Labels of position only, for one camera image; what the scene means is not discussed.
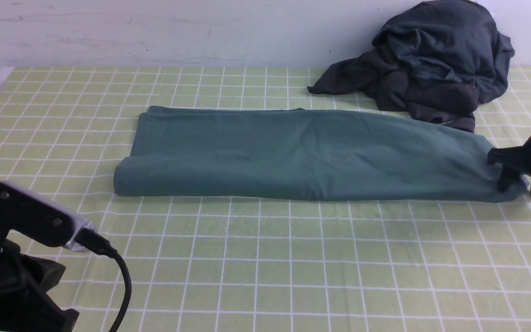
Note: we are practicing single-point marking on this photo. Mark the green checkered tablecloth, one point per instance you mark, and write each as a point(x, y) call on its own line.
point(247, 265)

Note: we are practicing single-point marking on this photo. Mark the green long-sleeved shirt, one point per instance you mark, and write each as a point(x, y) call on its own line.
point(306, 155)

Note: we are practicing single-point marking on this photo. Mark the dark grey crumpled garment pile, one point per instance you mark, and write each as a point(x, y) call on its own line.
point(437, 61)

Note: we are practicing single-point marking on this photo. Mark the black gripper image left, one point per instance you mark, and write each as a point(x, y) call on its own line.
point(25, 305)

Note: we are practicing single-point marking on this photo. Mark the black cable image left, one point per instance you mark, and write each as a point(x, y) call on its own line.
point(106, 290)

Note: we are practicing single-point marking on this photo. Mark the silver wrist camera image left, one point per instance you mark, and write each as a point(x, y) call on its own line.
point(40, 219)

